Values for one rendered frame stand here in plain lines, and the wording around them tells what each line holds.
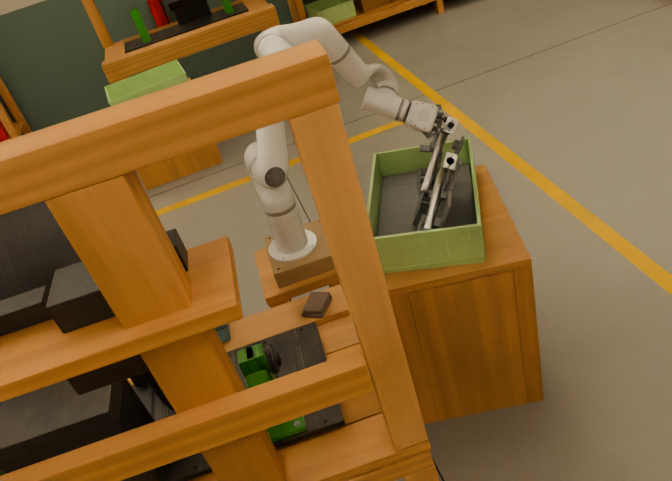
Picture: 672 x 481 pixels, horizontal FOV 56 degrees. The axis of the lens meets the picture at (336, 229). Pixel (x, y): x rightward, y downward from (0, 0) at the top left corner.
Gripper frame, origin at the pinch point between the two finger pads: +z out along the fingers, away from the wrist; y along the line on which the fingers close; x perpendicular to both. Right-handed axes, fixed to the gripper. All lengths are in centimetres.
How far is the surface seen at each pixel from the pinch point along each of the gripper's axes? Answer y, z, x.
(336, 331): -81, -15, -16
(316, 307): -76, -23, -12
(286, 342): -89, -29, -17
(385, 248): -48.5, -6.5, 5.1
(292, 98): -39, -40, -117
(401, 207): -28.4, -3.4, 32.3
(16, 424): -124, -84, -63
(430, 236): -39.7, 6.6, -1.1
